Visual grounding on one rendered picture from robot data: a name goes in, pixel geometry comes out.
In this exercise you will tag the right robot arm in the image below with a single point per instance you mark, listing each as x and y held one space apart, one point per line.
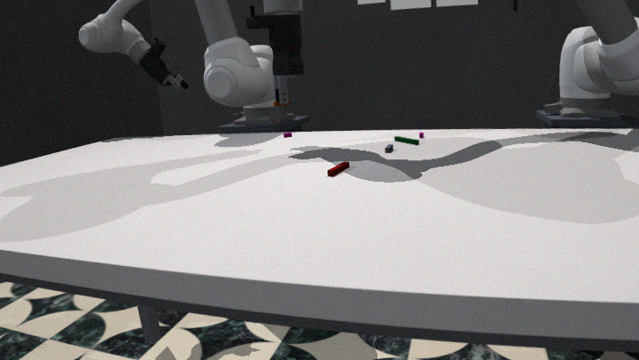
239 79

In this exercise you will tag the red rod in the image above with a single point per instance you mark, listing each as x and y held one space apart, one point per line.
338 169

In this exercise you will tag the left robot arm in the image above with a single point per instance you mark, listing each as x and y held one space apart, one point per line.
587 73

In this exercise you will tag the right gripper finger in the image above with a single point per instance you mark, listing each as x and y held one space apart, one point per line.
182 81
173 81

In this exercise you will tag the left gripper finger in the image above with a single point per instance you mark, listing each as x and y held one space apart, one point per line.
282 88
275 81

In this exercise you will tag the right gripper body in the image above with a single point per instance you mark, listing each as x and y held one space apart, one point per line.
148 58

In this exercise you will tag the green rod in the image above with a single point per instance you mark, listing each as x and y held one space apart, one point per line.
407 140

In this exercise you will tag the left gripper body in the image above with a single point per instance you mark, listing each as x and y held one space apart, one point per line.
285 35

